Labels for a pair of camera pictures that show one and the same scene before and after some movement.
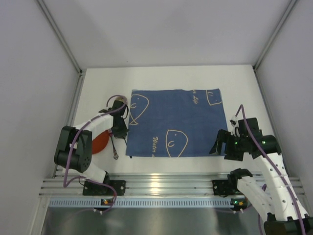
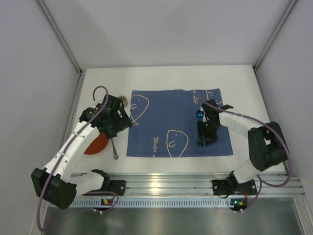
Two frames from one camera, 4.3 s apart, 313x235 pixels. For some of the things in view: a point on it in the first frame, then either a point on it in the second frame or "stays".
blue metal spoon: (130, 156) -> (199, 115)
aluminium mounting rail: (148, 183) stays
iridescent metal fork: (115, 155) stays
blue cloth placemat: (164, 123) stays
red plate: (100, 142) stays
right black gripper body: (226, 142) -> (207, 135)
